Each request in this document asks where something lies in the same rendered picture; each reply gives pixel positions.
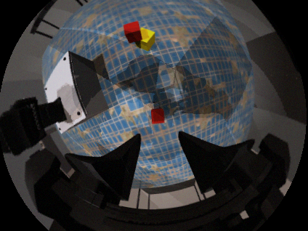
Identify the yellow cube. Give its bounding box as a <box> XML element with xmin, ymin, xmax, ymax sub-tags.
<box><xmin>135</xmin><ymin>28</ymin><xmax>155</xmax><ymax>52</ymax></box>

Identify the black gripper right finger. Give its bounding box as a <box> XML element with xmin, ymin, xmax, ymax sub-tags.
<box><xmin>178</xmin><ymin>131</ymin><xmax>256</xmax><ymax>194</ymax></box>

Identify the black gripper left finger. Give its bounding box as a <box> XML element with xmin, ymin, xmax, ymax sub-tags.
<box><xmin>64</xmin><ymin>134</ymin><xmax>142</xmax><ymax>200</ymax></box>

